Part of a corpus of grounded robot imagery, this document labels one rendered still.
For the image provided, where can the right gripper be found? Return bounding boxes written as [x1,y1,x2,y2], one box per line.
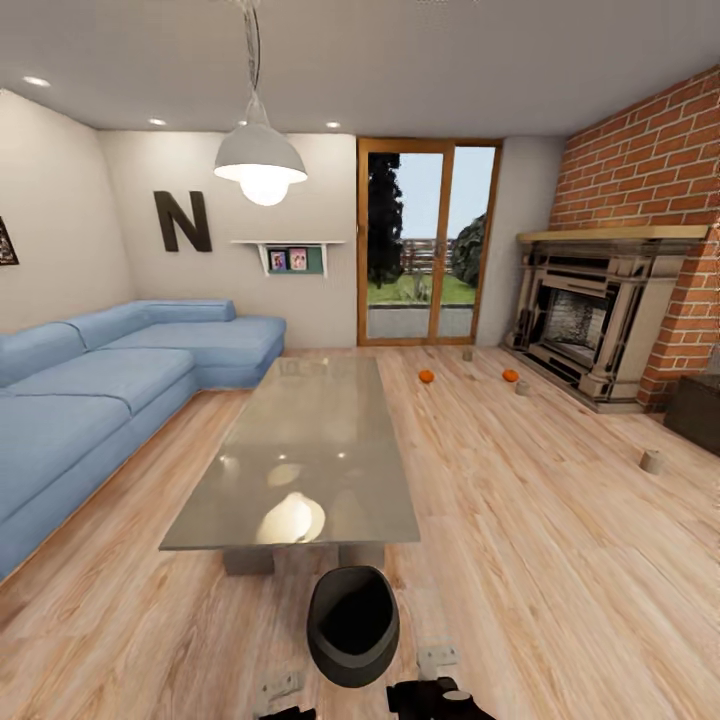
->
[386,676,456,720]

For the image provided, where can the cauldron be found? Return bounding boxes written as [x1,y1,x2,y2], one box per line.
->
[307,565,400,689]

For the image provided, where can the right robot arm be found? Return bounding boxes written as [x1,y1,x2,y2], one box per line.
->
[386,644,495,720]

